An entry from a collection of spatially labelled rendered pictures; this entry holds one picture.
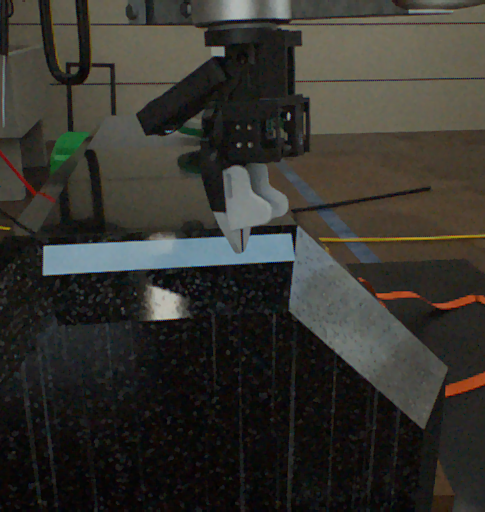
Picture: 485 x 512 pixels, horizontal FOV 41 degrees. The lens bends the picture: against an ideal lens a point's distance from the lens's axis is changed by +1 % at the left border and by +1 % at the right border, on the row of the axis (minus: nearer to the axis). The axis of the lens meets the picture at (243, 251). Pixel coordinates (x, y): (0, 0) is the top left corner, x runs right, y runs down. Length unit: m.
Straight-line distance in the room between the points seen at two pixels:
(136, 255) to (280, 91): 0.31
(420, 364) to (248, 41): 0.54
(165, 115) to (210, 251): 0.22
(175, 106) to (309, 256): 0.30
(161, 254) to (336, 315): 0.24
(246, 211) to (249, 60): 0.14
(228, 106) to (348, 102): 5.82
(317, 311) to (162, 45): 5.36
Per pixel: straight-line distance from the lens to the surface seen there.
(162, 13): 1.42
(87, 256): 0.80
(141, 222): 0.85
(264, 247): 0.81
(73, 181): 1.08
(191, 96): 0.62
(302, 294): 0.80
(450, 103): 6.77
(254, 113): 0.58
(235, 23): 0.59
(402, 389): 0.91
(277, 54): 0.59
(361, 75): 6.41
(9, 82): 3.93
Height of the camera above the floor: 1.05
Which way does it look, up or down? 20 degrees down
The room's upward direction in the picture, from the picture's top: straight up
